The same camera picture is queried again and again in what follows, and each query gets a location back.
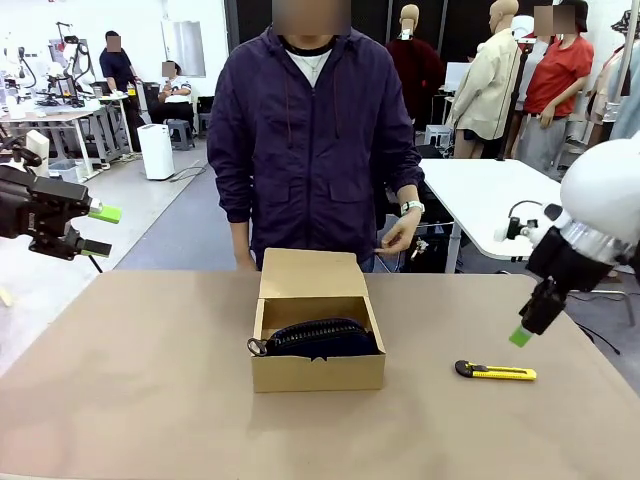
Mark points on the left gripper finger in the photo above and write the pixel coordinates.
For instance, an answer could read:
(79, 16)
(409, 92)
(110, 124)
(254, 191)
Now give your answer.
(107, 215)
(95, 248)

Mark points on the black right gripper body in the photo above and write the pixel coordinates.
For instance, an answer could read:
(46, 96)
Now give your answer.
(570, 265)

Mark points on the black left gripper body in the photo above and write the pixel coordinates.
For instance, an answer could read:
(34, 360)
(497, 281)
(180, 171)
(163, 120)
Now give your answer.
(40, 205)

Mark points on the yellow black utility knife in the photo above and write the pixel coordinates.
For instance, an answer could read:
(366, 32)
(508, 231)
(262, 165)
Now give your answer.
(500, 372)

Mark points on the navy blue zipper pouch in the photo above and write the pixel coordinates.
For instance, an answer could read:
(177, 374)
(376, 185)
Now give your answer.
(325, 340)

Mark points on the brown cardboard box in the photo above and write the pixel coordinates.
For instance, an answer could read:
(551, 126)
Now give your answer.
(320, 375)

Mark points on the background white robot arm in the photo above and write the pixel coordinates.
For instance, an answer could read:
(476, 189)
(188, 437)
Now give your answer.
(75, 60)

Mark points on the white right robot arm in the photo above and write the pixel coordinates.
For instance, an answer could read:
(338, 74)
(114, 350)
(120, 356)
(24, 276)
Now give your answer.
(600, 180)

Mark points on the person's right forearm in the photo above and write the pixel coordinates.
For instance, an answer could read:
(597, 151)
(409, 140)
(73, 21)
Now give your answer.
(240, 237)

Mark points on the person's left forearm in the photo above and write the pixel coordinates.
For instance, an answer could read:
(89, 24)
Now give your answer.
(407, 192)

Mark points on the person's right hand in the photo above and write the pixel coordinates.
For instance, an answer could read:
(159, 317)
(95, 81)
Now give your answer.
(245, 261)

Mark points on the person's left hand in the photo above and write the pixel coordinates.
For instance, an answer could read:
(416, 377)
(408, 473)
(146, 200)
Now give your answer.
(400, 232)

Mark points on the clear storage bin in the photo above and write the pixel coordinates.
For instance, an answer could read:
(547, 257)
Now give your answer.
(65, 171)

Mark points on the white air purifier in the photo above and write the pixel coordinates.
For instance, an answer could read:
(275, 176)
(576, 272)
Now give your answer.
(156, 152)

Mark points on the background workbench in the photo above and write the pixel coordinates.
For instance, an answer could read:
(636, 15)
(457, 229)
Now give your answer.
(65, 114)

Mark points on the white table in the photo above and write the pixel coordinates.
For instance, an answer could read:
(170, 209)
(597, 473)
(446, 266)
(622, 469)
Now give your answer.
(500, 200)

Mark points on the grey plastic stool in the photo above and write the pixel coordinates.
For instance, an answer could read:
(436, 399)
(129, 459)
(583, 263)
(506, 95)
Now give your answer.
(181, 135)
(205, 126)

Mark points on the black equipment cart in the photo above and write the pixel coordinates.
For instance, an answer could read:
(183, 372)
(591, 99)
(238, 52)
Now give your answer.
(435, 250)

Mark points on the seated person in white shirt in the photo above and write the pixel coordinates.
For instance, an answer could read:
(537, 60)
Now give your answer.
(175, 97)

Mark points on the background person in dark shirt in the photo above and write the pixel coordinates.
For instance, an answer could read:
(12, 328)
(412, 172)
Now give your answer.
(117, 65)

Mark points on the white wristwatch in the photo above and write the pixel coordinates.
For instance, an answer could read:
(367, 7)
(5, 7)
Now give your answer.
(413, 206)

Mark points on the mannequin in light blue garment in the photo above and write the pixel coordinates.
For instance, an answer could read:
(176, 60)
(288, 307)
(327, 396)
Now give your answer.
(625, 100)

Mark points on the mannequin in beige jacket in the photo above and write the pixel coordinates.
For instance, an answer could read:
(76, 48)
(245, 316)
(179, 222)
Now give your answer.
(487, 85)

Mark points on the person in purple jacket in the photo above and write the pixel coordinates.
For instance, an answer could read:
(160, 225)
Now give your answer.
(310, 150)

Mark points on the mannequin in dark red sweater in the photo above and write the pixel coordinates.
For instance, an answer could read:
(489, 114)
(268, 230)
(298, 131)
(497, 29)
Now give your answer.
(422, 65)

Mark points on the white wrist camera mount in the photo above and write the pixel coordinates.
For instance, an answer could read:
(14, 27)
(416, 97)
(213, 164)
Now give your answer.
(532, 235)

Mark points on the white rectangular wall panel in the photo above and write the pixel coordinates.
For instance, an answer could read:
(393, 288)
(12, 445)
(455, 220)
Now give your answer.
(185, 47)

